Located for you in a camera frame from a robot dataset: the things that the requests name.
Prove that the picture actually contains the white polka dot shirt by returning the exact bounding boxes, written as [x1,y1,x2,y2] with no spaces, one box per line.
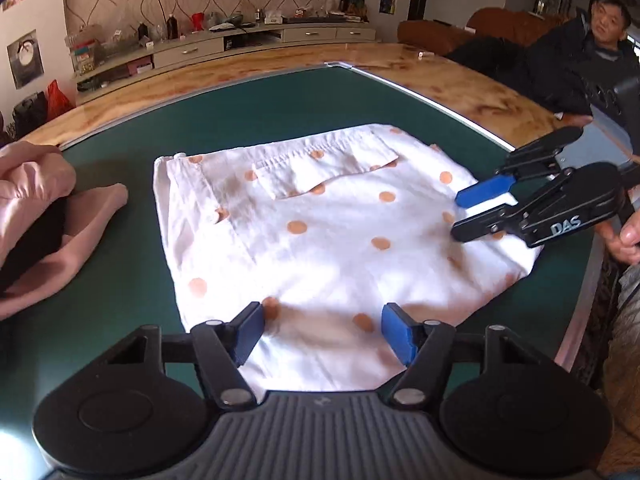
[151,124,543,393]

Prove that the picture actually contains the black bag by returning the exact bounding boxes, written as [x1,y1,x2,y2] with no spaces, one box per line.
[11,91,51,138]

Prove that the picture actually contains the person's brown fleece clothing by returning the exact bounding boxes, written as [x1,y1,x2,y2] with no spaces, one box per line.
[575,260,640,476]

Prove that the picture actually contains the clear food container stack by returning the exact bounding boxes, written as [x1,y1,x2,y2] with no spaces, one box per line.
[65,30,103,76]

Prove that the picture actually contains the green table mat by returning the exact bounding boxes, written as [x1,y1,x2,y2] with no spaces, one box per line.
[0,61,608,441]

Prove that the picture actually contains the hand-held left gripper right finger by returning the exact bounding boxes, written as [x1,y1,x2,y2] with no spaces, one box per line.
[381,302,536,408]

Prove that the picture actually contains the grey wall picture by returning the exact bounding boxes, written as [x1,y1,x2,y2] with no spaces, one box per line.
[6,30,45,91]

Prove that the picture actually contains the person's right hand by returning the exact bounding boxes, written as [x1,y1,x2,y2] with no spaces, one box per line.
[601,209,640,266]

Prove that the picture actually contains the brown leather armchair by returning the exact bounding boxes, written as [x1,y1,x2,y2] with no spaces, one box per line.
[397,7,543,58]

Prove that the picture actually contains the beige television cabinet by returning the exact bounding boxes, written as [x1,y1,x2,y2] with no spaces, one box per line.
[75,19,378,92]

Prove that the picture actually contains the red plastic bag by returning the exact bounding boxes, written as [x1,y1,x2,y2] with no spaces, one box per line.
[46,79,76,117]

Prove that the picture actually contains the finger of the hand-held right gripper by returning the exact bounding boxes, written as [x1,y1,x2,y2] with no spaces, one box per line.
[455,125,585,209]
[449,199,527,244]

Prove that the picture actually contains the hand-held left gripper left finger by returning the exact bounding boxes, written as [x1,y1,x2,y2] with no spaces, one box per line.
[107,301,266,408]

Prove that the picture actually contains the pink garment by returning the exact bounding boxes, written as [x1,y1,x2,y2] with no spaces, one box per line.
[0,142,130,321]

